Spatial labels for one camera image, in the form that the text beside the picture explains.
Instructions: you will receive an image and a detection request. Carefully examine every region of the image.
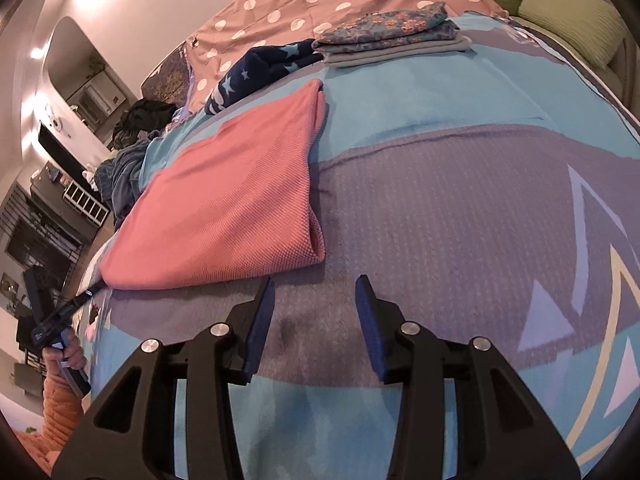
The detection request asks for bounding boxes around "purple tree print sheet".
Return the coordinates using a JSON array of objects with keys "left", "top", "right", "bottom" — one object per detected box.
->
[{"left": 142, "top": 42, "right": 193, "bottom": 111}]

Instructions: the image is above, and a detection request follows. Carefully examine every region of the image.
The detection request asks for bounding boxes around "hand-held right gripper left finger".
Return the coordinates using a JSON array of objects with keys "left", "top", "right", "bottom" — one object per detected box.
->
[{"left": 50, "top": 276, "right": 277, "bottom": 480}]

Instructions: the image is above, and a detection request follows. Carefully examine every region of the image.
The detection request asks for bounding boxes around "floral folded garment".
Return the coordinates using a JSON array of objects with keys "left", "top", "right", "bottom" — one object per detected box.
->
[{"left": 312, "top": 1, "right": 458, "bottom": 46}]

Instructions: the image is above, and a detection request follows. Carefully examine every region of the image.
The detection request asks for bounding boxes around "white bear wall decoration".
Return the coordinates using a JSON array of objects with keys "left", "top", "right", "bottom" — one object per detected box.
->
[{"left": 45, "top": 105, "right": 73, "bottom": 136}]

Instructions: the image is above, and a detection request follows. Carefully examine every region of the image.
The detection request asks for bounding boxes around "dark teal blanket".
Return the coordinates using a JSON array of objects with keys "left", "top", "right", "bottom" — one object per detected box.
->
[{"left": 94, "top": 142, "right": 153, "bottom": 228}]

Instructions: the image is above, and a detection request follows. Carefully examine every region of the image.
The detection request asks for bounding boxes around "person's left hand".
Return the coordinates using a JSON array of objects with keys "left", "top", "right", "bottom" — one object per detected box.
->
[{"left": 44, "top": 332, "right": 91, "bottom": 386}]

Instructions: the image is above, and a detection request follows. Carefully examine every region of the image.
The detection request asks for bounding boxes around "navy star plush blanket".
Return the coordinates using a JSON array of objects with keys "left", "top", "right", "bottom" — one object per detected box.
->
[{"left": 205, "top": 39, "right": 326, "bottom": 116}]

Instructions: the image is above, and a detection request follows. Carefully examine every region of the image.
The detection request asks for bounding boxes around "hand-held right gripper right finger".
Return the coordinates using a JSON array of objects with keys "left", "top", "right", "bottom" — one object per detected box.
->
[{"left": 354, "top": 275, "right": 583, "bottom": 480}]

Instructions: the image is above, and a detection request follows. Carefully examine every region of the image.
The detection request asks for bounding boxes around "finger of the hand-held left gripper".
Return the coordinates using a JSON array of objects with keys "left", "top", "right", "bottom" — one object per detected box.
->
[{"left": 74, "top": 281, "right": 111, "bottom": 312}]

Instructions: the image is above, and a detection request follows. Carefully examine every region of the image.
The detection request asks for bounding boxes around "white shelf rack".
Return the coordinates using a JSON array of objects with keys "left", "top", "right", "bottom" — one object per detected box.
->
[{"left": 62, "top": 182, "right": 111, "bottom": 228}]

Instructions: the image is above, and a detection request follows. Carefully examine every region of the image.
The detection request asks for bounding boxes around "black clothes pile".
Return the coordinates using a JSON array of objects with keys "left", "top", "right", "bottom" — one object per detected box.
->
[{"left": 112, "top": 99, "right": 178, "bottom": 151}]

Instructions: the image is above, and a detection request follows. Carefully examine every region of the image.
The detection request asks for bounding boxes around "grey folded garment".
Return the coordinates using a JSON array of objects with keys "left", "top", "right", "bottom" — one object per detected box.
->
[{"left": 320, "top": 34, "right": 472, "bottom": 68}]

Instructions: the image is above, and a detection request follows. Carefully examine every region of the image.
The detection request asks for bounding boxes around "person's left forearm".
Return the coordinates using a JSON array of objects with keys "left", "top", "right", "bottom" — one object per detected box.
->
[{"left": 12, "top": 370, "right": 86, "bottom": 471}]

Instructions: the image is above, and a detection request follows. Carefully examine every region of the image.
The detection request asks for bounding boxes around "blue patterned bedspread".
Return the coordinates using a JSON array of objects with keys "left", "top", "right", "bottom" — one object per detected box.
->
[{"left": 80, "top": 10, "right": 640, "bottom": 480}]

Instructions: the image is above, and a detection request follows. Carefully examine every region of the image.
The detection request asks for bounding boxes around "pink knit sweater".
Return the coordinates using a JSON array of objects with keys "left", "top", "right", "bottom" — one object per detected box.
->
[{"left": 100, "top": 78, "right": 328, "bottom": 291}]

